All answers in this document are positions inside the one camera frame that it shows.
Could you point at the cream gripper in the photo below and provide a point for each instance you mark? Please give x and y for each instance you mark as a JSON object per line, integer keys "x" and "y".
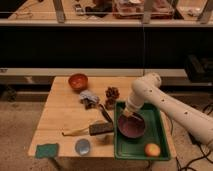
{"x": 127, "y": 113}

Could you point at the wooden fork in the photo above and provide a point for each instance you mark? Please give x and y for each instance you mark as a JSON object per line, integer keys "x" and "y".
{"x": 136, "y": 117}

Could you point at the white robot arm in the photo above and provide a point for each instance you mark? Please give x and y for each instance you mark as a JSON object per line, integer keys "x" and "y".
{"x": 146, "y": 88}

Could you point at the purple bowl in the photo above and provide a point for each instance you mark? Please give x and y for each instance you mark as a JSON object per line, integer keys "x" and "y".
{"x": 131, "y": 127}

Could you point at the orange red bowl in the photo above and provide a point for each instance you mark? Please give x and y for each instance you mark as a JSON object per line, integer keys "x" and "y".
{"x": 78, "y": 82}

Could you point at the brown pine cone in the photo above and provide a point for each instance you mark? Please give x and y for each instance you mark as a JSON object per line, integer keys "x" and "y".
{"x": 112, "y": 94}

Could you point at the green plastic tray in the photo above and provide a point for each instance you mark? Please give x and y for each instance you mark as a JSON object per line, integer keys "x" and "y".
{"x": 133, "y": 148}

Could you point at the grey crumpled toy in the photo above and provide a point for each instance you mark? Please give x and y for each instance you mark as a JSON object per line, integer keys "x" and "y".
{"x": 88, "y": 99}

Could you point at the red yellow apple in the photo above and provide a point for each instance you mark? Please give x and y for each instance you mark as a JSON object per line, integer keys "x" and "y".
{"x": 152, "y": 150}

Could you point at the wooden table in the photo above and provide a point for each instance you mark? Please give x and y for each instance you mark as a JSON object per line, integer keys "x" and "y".
{"x": 64, "y": 113}

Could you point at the blue round lid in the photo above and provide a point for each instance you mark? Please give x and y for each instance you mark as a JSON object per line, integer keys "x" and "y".
{"x": 82, "y": 147}

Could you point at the green sponge cloth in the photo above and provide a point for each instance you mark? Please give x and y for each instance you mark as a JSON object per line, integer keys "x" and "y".
{"x": 47, "y": 150}

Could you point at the black handled knife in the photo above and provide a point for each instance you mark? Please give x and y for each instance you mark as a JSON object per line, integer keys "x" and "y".
{"x": 104, "y": 113}

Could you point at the wooden handled brush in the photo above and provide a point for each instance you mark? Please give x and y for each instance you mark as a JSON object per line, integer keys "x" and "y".
{"x": 92, "y": 130}

